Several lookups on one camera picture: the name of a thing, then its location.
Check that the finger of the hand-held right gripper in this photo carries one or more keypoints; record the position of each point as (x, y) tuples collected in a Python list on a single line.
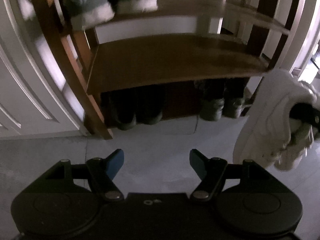
[(303, 112)]

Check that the brown wooden shoe rack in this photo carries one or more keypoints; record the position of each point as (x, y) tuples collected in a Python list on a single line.
[(162, 60)]

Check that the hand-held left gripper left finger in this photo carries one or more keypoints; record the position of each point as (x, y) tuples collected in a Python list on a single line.
[(116, 162)]

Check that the small white sneaker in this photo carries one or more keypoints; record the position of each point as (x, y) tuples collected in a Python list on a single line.
[(265, 120)]

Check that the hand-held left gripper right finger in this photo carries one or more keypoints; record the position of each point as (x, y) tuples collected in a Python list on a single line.
[(197, 162)]

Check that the white panelled door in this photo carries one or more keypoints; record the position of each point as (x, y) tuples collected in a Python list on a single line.
[(30, 85)]

